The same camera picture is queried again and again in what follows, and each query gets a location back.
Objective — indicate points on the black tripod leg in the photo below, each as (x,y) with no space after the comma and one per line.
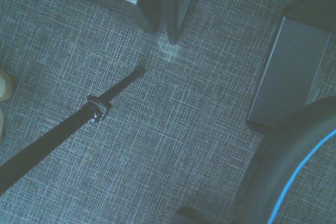
(52,136)

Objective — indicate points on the black and blue headphone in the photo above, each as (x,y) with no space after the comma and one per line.
(278,161)

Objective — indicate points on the dark grey rectangular box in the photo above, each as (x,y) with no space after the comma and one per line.
(286,74)

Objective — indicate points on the grey table leg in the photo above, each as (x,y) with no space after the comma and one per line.
(174,3)

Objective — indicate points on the black table leg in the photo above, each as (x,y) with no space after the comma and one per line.
(149,6)

